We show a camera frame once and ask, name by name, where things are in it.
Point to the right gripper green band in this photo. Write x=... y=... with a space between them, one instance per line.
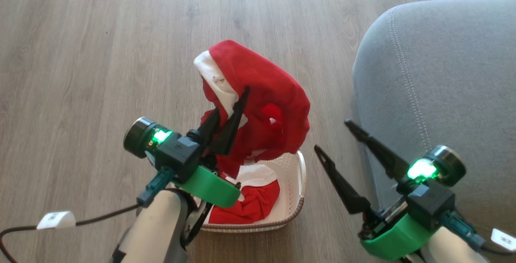
x=395 y=241

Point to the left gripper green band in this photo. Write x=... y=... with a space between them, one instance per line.
x=209 y=186

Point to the red and white garment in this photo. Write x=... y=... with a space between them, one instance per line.
x=274 y=85

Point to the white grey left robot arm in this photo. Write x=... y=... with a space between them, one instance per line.
x=153 y=230

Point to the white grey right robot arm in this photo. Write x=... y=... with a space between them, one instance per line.
x=447 y=251

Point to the cream plastic laundry basket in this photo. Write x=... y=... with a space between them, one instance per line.
x=290 y=190

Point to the grey fabric sofa seat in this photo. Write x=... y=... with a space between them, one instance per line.
x=443 y=73

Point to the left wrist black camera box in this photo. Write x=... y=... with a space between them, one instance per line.
x=179 y=154

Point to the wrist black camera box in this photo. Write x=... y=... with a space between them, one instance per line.
x=429 y=204
x=179 y=154

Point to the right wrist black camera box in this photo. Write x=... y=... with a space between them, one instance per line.
x=429 y=204

